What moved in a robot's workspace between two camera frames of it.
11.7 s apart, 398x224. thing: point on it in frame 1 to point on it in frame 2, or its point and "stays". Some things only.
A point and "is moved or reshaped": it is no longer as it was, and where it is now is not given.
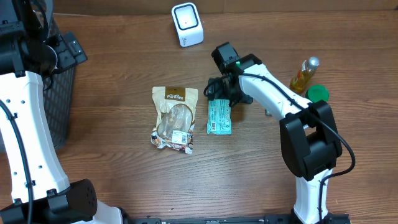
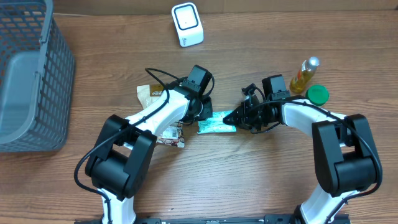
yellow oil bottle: x=303 y=77 stays
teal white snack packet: x=219 y=119 is moved or reshaped
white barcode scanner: x=188 y=23 stays
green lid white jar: x=316 y=93 stays
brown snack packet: x=175 y=108 is moved or reshaped
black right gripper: x=223 y=93 to x=245 y=112
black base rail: x=268 y=219 stays
